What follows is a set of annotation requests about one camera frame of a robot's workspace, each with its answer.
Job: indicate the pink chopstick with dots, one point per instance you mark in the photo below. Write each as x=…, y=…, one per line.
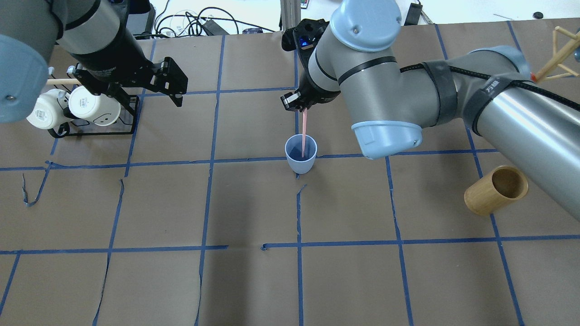
x=304, y=133

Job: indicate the light blue plastic cup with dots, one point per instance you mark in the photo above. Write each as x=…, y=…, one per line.
x=293, y=155

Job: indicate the white cup right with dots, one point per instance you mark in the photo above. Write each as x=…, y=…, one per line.
x=98, y=109

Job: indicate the white cup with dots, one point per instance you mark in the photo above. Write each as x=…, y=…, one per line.
x=48, y=112
x=98, y=109

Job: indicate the white cup left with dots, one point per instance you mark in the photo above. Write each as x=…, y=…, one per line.
x=48, y=112

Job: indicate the black power adapter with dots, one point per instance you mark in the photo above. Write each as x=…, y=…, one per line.
x=211, y=28

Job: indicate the wooden rack dowel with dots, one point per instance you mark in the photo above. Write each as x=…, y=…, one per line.
x=63, y=81

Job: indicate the bamboo cylinder holder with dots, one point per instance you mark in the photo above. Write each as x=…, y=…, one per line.
x=501, y=187

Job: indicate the aluminium frame post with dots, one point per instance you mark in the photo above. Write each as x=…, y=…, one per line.
x=290, y=13

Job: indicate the black wire cup rack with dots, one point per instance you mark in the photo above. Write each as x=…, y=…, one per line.
x=124, y=125

